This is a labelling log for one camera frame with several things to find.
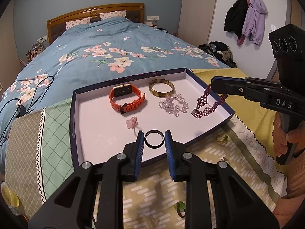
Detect green stone black ring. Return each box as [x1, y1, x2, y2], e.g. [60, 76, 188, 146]
[174, 201, 187, 218]

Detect green gem gold ring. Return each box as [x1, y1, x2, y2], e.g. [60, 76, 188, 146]
[215, 134, 229, 144]

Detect maroon beaded bracelet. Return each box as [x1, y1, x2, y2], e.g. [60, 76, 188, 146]
[191, 85, 229, 119]

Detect clear crystal bead bracelet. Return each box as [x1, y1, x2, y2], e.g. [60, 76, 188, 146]
[158, 93, 189, 117]

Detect tortoiseshell bangle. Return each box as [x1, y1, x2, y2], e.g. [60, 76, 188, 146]
[148, 79, 176, 98]

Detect orange smart watch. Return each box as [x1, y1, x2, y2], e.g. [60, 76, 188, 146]
[109, 83, 146, 114]

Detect right hand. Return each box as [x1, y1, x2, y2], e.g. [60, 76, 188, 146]
[272, 112, 305, 157]

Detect pile of dark clothes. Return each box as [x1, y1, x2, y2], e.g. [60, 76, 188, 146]
[198, 41, 237, 68]

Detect purple hanging jacket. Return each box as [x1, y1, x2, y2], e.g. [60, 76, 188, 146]
[237, 0, 267, 46]

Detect black hanging jacket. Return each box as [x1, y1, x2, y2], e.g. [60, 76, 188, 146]
[224, 0, 249, 39]

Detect dark blue shallow box tray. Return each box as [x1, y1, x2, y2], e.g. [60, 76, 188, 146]
[70, 68, 234, 168]

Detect wooden headboard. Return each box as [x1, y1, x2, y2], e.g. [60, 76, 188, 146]
[47, 3, 145, 44]

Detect blue floral duvet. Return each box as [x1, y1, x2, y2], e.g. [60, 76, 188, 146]
[1, 17, 225, 163]

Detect right spotted pillow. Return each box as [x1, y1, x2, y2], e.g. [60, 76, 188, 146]
[100, 10, 126, 20]

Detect spotted pillow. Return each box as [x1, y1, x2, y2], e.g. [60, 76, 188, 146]
[65, 17, 91, 30]
[100, 10, 126, 20]

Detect cosmetics on nightstand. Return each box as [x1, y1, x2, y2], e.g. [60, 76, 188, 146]
[20, 39, 44, 66]

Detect left spotted pillow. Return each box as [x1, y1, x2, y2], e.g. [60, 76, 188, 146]
[65, 17, 91, 30]

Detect white wall switch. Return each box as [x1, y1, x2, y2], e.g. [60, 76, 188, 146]
[270, 24, 277, 31]

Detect black charger cable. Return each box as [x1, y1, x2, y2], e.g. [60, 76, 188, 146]
[0, 75, 55, 146]

